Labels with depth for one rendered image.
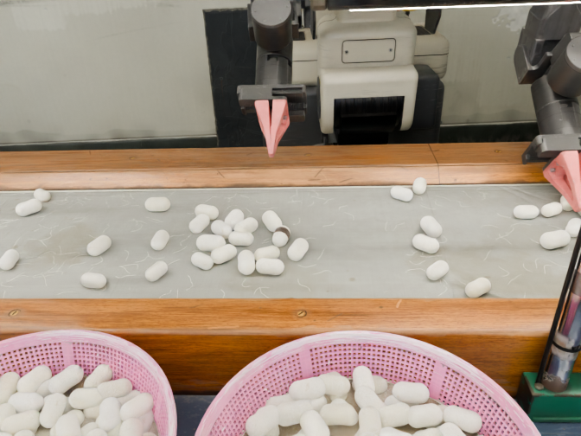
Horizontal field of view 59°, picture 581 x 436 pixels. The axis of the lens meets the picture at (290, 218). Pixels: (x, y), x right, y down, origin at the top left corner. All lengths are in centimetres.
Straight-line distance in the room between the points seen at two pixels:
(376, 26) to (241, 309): 85
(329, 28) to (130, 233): 70
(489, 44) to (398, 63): 162
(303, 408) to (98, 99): 253
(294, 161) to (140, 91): 202
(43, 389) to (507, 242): 56
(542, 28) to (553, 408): 52
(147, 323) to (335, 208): 34
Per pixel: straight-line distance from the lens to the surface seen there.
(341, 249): 67
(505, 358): 56
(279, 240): 66
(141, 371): 52
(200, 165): 86
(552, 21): 86
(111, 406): 51
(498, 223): 76
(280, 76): 79
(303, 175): 82
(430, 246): 66
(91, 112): 292
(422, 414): 48
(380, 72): 122
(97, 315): 58
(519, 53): 89
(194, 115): 279
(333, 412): 47
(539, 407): 58
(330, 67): 124
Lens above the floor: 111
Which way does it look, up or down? 30 degrees down
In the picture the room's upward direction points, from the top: 3 degrees counter-clockwise
